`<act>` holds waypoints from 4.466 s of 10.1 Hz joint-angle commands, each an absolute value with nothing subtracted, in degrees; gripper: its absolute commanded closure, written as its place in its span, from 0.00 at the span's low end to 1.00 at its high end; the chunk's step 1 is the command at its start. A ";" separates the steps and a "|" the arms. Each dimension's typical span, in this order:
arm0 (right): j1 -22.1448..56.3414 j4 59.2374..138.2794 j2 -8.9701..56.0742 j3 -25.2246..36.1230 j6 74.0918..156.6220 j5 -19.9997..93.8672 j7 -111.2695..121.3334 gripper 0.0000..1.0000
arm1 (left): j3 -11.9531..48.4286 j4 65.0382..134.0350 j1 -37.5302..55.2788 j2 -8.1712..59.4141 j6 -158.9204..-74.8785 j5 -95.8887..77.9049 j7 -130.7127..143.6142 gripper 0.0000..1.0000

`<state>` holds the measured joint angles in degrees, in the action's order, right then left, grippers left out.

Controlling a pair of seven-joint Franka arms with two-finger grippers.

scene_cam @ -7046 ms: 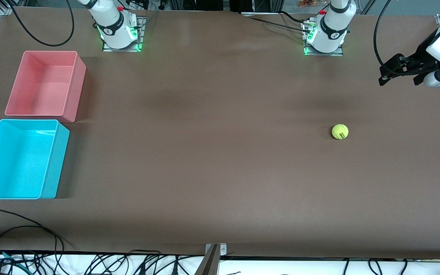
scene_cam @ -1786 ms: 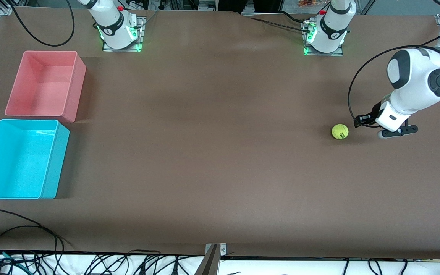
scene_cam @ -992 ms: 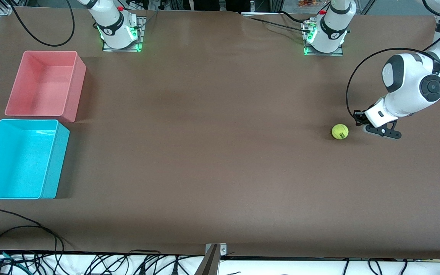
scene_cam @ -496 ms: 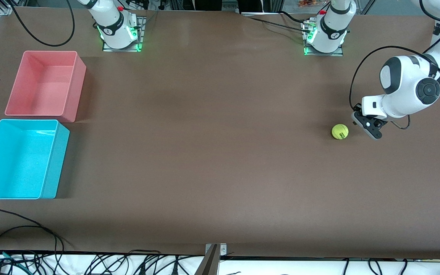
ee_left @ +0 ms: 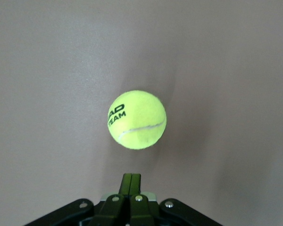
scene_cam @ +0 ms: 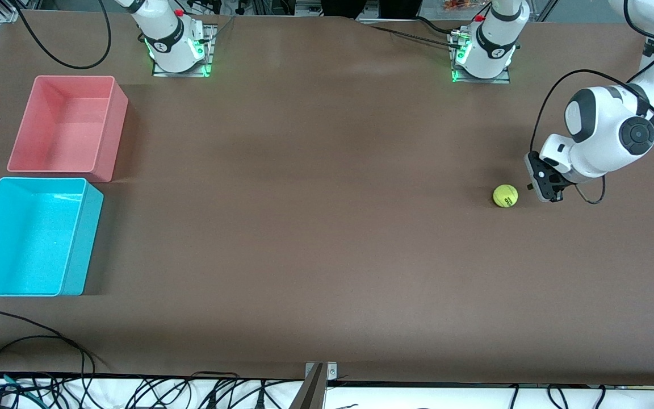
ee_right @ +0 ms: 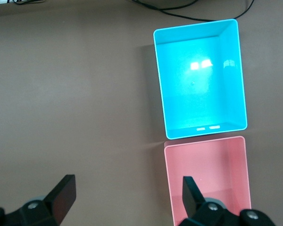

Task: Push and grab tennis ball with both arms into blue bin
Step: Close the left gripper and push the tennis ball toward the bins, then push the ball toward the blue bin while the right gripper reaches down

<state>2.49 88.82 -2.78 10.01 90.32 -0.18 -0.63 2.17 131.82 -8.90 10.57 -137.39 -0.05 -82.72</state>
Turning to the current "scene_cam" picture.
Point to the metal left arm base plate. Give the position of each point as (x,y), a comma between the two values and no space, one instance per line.
(503,79)

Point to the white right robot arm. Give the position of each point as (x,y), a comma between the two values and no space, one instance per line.
(168,40)

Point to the yellow tennis ball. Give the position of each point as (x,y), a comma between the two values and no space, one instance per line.
(505,196)

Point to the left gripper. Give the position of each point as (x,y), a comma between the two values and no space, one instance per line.
(561,183)

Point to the blue plastic bin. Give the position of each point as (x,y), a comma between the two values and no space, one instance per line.
(26,250)

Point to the pink plastic bin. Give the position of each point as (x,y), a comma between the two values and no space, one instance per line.
(66,136)

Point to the grey metal post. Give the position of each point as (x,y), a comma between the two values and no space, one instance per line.
(310,395)

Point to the small metal table bracket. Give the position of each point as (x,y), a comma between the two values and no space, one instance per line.
(331,372)

